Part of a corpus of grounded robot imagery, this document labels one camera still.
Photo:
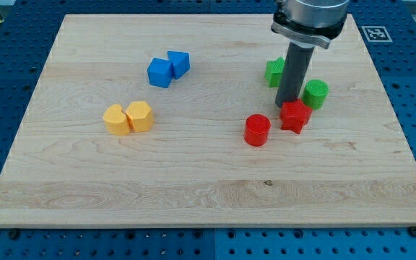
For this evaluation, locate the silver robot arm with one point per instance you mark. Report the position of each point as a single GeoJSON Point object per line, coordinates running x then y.
{"type": "Point", "coordinates": [310, 23]}

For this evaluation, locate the blue cube block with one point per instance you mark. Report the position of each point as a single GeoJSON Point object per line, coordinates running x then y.
{"type": "Point", "coordinates": [160, 72]}

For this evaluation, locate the red cylinder block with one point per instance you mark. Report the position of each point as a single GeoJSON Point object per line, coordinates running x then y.
{"type": "Point", "coordinates": [257, 130]}

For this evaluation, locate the yellow hexagon block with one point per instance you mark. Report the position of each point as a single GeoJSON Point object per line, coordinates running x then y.
{"type": "Point", "coordinates": [140, 116]}

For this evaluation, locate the light wooden board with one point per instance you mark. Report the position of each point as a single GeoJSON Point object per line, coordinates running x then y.
{"type": "Point", "coordinates": [351, 166]}

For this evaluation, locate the blue triangular block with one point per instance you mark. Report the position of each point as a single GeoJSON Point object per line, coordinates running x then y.
{"type": "Point", "coordinates": [180, 61]}

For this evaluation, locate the red star block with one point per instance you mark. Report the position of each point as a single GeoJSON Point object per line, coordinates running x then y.
{"type": "Point", "coordinates": [295, 115]}

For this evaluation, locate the green star block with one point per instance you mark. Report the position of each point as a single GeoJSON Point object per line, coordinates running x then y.
{"type": "Point", "coordinates": [273, 72]}

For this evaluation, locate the yellow heart block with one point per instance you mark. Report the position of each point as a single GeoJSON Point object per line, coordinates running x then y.
{"type": "Point", "coordinates": [116, 121]}

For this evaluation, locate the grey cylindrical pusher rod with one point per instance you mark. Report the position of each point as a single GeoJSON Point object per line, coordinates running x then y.
{"type": "Point", "coordinates": [293, 73]}

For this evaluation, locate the green cylinder block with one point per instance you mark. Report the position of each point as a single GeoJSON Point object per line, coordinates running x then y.
{"type": "Point", "coordinates": [315, 93]}

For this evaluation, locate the white fiducial marker tag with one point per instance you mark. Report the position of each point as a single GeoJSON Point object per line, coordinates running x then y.
{"type": "Point", "coordinates": [376, 34]}

